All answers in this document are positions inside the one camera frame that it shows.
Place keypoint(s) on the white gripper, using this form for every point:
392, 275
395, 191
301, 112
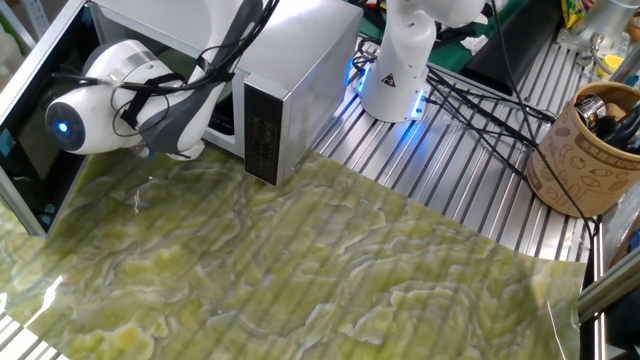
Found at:
192, 154

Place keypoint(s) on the dark glass microwave door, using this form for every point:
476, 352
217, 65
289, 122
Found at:
25, 165

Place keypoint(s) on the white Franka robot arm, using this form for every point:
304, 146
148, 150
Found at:
95, 120

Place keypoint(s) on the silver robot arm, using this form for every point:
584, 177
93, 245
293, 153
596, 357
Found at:
600, 20

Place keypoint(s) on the silver microwave oven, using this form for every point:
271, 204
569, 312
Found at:
300, 60

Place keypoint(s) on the green marble pattern mat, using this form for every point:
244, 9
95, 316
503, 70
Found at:
300, 260

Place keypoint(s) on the grey metal shelf upright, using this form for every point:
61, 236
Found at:
32, 15

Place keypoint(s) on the green cloth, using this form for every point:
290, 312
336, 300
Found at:
450, 57

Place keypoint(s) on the white paper scrap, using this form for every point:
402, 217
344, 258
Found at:
474, 45

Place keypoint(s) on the long black box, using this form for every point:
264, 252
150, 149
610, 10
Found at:
510, 50

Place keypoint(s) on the brown printed cardboard bucket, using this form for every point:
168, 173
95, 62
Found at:
585, 175

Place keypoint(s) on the shiny tape roll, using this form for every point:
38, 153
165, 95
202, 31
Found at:
590, 107

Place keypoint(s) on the yellow snack bag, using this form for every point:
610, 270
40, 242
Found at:
572, 12

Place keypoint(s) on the small yellow object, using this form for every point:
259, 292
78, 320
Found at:
612, 64

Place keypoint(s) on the black tools bundle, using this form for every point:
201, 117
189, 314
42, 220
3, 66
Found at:
625, 132

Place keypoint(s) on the clear plastic bag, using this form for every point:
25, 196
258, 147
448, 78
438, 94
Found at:
622, 225

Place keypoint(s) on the aluminium profile bar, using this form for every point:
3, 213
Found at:
610, 290

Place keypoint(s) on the silver bracket with blue cap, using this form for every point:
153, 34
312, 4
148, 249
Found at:
145, 151

